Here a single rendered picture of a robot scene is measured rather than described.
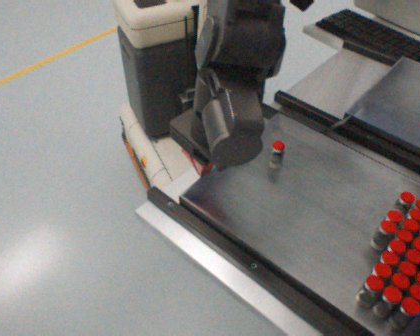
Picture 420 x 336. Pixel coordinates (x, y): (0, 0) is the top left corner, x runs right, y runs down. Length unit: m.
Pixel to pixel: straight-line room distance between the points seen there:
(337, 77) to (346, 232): 0.41
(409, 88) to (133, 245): 1.15
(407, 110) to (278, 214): 0.38
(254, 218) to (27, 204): 1.42
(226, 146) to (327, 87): 0.50
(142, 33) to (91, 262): 0.88
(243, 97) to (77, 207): 1.45
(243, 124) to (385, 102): 0.52
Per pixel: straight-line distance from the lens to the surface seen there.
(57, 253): 1.70
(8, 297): 1.68
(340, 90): 0.89
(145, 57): 1.38
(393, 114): 0.86
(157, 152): 1.57
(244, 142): 0.42
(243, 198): 0.63
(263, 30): 0.43
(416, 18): 1.35
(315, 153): 0.72
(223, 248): 0.55
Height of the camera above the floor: 1.37
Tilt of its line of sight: 46 degrees down
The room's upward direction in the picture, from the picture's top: straight up
